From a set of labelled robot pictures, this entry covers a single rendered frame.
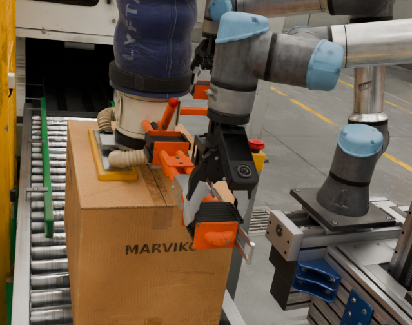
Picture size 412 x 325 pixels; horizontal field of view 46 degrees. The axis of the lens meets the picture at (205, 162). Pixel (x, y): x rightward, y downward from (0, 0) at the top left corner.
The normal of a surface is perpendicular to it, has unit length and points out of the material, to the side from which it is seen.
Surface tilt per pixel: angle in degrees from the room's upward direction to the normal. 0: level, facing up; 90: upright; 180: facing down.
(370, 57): 111
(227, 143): 29
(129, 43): 73
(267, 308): 0
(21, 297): 0
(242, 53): 86
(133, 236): 90
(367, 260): 0
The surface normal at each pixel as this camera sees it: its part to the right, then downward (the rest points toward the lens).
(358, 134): 0.08, -0.87
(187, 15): 0.74, 0.10
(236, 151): 0.25, -0.59
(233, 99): -0.01, 0.39
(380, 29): -0.19, -0.40
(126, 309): 0.30, 0.41
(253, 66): -0.20, 0.61
